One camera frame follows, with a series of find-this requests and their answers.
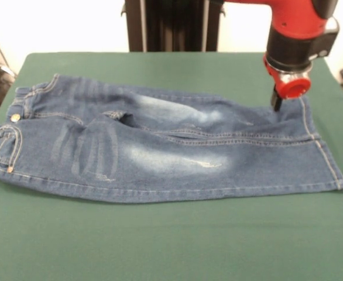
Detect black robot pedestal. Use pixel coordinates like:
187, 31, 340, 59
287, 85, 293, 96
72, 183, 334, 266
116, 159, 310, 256
121, 0, 227, 53

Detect dark green table cloth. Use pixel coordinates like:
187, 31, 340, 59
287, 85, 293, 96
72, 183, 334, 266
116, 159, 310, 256
0, 52, 343, 281

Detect blue denim jeans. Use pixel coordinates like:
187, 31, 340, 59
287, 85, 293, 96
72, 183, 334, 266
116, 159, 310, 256
0, 73, 343, 204

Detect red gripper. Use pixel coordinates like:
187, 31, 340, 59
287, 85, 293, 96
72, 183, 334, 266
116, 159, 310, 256
262, 55, 312, 112

